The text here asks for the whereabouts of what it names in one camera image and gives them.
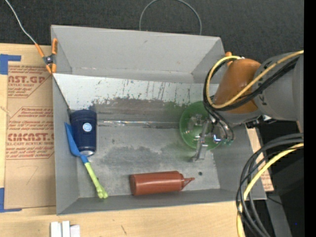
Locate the brown cardboard board, red print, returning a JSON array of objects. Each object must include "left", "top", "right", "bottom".
[{"left": 0, "top": 42, "right": 57, "bottom": 210}]

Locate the grey metal bin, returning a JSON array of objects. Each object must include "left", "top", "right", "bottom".
[{"left": 50, "top": 24, "right": 268, "bottom": 216}]

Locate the green plastic bowl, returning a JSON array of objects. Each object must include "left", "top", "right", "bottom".
[{"left": 179, "top": 101, "right": 223, "bottom": 151}]

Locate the dark blue can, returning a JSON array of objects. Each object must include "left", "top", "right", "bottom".
[{"left": 70, "top": 109, "right": 98, "bottom": 157}]

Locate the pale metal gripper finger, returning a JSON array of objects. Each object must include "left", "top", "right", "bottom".
[
  {"left": 199, "top": 144, "right": 209, "bottom": 160},
  {"left": 189, "top": 142, "right": 203, "bottom": 163}
]

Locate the blue spatula, yellow-green handle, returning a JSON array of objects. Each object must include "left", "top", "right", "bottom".
[{"left": 64, "top": 121, "right": 109, "bottom": 199}]

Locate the red-brown squeeze bottle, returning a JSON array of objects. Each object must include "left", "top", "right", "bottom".
[{"left": 129, "top": 170, "right": 196, "bottom": 197}]

